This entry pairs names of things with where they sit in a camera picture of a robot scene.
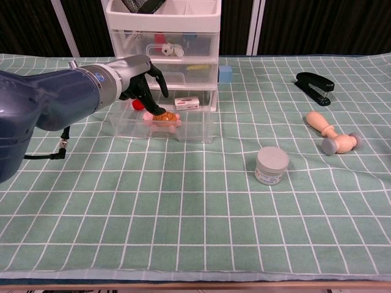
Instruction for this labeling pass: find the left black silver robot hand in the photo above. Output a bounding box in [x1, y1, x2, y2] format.
[117, 54, 170, 115]

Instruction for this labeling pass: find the orange turtle toy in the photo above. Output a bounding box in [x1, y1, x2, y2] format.
[142, 111, 183, 134]

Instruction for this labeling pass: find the clear plastic drawer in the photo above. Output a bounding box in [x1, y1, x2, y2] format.
[108, 89, 215, 145]
[152, 62, 219, 85]
[110, 29, 219, 57]

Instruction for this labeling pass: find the white plastic drawer cabinet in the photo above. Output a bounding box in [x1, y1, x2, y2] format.
[105, 0, 221, 114]

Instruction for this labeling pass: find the white red small box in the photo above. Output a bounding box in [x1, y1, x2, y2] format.
[174, 96, 201, 112]

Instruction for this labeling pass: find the black mesh pen cup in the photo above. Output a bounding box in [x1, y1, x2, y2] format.
[119, 0, 166, 14]

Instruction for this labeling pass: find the blue foam cube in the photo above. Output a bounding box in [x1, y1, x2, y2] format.
[218, 65, 233, 83]

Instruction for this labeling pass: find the green checked tablecloth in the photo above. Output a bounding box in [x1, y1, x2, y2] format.
[0, 53, 391, 283]

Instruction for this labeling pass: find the grey lidded jar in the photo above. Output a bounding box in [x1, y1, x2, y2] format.
[255, 146, 290, 186]

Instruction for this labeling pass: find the black stapler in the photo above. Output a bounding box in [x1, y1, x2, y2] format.
[294, 72, 335, 107]

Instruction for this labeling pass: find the wooden toy hammer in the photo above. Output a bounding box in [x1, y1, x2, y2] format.
[306, 111, 364, 156]

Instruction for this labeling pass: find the aluminium frame post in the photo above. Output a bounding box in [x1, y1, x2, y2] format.
[50, 0, 82, 57]
[246, 0, 265, 56]

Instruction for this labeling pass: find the left hand black cable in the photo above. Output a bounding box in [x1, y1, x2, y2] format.
[23, 126, 71, 161]

